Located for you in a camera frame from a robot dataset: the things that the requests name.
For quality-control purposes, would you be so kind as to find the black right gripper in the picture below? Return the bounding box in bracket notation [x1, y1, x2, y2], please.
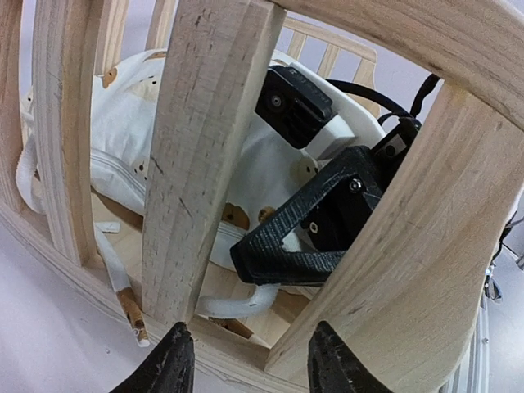
[230, 116, 422, 287]

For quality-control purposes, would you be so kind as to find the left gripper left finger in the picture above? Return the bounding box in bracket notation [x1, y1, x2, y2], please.
[111, 322, 195, 393]

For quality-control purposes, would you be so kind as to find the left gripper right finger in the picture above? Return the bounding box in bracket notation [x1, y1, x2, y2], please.
[307, 321, 391, 393]

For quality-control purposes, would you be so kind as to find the bear print cream cushion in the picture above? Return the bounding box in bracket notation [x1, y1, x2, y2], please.
[16, 50, 319, 320]

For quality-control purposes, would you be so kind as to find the wooden pet bed frame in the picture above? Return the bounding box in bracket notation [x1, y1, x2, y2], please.
[1, 1, 523, 392]

